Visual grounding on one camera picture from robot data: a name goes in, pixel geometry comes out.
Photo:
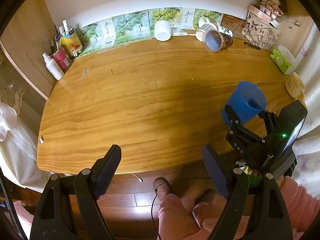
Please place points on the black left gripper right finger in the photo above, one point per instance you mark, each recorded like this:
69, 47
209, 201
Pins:
269, 218

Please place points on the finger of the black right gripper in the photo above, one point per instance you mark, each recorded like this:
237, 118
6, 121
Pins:
270, 120
233, 118

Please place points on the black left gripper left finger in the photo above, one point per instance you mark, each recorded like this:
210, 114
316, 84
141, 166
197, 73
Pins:
53, 217

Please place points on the blue plastic cup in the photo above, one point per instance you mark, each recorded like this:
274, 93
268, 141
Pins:
247, 101

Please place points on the brown printed paper cup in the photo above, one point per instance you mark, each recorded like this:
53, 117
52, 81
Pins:
215, 41

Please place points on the white panda print cup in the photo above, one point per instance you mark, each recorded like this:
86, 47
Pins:
223, 30

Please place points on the checkered paper cup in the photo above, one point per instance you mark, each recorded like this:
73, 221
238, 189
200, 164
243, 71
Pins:
203, 29

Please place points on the white cup behind stack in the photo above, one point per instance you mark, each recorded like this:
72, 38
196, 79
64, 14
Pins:
203, 21

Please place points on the white plastic cup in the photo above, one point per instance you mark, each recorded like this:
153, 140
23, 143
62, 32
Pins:
162, 30

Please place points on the yellow ceramic mug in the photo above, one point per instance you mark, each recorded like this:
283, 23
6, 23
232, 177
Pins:
295, 87

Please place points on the green tissue pack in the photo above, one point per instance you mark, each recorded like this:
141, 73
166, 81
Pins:
284, 59

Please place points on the black pen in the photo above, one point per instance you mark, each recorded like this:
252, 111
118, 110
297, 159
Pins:
252, 45

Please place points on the white lace curtain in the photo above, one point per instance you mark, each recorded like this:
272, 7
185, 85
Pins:
21, 112

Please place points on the letter print canvas bag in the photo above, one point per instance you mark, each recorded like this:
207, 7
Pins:
260, 33

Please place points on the brown round print box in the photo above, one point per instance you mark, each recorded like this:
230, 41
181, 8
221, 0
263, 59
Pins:
234, 24

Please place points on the pink patterned roll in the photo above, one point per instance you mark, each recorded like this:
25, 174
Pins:
259, 14

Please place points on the brown haired doll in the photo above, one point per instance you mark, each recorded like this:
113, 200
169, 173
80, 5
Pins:
273, 8

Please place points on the white spray bottle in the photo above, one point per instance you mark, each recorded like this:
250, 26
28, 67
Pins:
53, 67

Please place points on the green grape print boxes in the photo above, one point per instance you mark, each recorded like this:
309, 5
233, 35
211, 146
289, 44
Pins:
139, 25

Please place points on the pink red can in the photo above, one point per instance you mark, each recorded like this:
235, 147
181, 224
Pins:
62, 59

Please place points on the yellow snack package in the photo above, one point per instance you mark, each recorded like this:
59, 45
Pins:
71, 43

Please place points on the black camera box green light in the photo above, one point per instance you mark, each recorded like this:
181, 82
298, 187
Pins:
290, 121

